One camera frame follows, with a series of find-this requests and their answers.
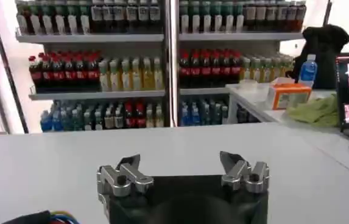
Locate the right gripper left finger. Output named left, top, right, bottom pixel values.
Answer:
left=96, top=153, right=155, bottom=214

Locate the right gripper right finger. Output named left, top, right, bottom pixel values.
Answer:
left=219, top=150, right=270, bottom=195

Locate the white desk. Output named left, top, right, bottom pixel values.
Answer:
left=225, top=82, right=349, bottom=136

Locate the orange tissue box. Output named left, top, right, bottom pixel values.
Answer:
left=266, top=77, right=312, bottom=111

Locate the green cloth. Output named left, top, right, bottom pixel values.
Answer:
left=284, top=93, right=340, bottom=128

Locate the shelf rack with bottles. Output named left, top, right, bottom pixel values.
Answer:
left=14, top=0, right=167, bottom=133
left=176, top=0, right=308, bottom=127

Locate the blue water bottle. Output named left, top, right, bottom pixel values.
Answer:
left=298, top=54, right=319, bottom=88

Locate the black bag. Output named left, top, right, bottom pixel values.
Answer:
left=292, top=24, right=349, bottom=89

